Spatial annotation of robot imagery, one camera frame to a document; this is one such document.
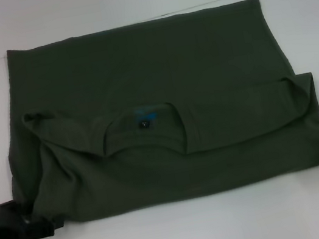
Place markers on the dark green FREE! t-shirt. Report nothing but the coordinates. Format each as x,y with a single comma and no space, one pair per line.
161,110

